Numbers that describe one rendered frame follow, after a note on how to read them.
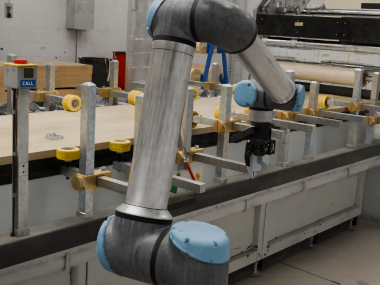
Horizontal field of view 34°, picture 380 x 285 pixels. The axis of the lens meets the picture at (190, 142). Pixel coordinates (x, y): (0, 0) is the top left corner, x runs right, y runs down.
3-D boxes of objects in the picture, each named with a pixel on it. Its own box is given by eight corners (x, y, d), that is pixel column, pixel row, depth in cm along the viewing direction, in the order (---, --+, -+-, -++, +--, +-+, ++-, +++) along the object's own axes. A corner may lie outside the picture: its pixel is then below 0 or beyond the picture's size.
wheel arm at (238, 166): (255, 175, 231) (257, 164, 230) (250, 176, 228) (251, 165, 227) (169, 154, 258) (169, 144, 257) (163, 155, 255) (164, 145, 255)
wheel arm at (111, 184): (156, 202, 196) (156, 189, 195) (148, 204, 193) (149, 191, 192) (67, 175, 223) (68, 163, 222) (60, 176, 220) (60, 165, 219)
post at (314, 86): (311, 172, 325) (319, 81, 316) (307, 173, 322) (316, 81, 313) (305, 171, 327) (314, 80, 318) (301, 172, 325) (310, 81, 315)
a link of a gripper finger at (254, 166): (258, 181, 225) (260, 156, 223) (245, 178, 228) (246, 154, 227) (263, 180, 227) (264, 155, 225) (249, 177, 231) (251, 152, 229)
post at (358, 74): (354, 151, 362) (363, 68, 353) (352, 152, 359) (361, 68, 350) (349, 150, 364) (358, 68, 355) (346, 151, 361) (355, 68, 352)
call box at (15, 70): (37, 90, 182) (38, 64, 181) (17, 91, 177) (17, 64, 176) (23, 87, 187) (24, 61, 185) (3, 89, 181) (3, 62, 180)
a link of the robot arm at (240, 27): (245, -12, 150) (310, 87, 209) (198, -13, 155) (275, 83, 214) (233, 33, 148) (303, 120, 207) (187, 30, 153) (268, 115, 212)
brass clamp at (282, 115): (301, 121, 305) (302, 111, 304) (286, 123, 295) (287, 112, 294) (290, 119, 309) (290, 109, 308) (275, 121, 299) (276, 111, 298)
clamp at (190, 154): (203, 160, 251) (203, 148, 250) (181, 165, 241) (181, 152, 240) (192, 158, 254) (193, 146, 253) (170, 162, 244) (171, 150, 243)
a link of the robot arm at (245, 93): (263, 82, 203) (276, 80, 214) (230, 78, 209) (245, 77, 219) (260, 110, 205) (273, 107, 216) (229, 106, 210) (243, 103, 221)
